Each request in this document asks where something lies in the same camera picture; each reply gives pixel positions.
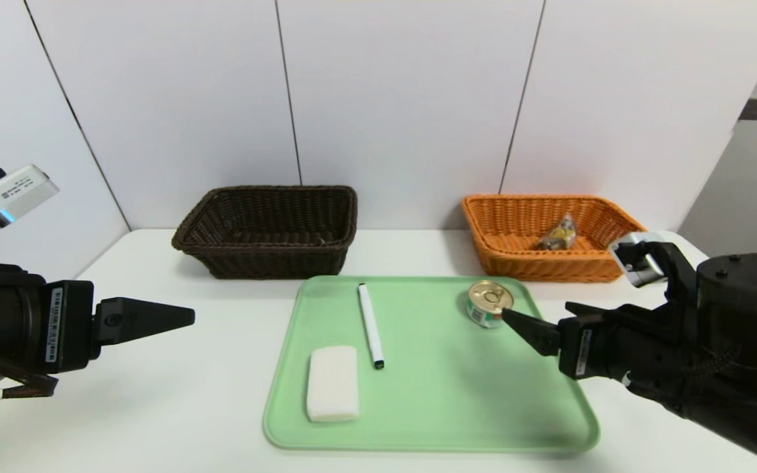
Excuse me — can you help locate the clear wrapped snack packet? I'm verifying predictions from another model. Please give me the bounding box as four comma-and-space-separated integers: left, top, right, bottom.
536, 214, 578, 252

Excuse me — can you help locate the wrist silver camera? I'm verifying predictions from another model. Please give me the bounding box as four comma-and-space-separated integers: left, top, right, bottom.
610, 231, 667, 288
0, 164, 61, 231

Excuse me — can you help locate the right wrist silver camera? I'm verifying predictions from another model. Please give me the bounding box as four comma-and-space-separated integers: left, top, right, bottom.
610, 231, 667, 288

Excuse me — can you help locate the dark brown wicker basket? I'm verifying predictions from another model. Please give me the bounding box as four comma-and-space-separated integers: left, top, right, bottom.
171, 185, 359, 280

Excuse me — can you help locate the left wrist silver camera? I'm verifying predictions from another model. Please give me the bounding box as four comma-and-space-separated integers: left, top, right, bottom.
0, 164, 61, 231

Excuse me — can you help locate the orange wicker basket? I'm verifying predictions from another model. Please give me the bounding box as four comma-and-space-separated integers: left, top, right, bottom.
461, 194, 649, 284

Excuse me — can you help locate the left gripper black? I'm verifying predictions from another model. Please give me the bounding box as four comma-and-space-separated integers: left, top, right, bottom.
0, 279, 196, 388

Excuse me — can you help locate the small tin can gold lid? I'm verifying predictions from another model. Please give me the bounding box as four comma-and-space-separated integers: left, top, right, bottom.
466, 280, 515, 329

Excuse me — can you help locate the white soap bar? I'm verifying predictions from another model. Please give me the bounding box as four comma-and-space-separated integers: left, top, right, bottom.
306, 346, 360, 424

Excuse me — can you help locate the thick white marker black tip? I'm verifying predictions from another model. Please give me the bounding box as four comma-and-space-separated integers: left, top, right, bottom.
357, 282, 386, 371

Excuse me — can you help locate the light green plastic tray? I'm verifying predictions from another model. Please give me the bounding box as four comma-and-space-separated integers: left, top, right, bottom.
262, 275, 601, 455

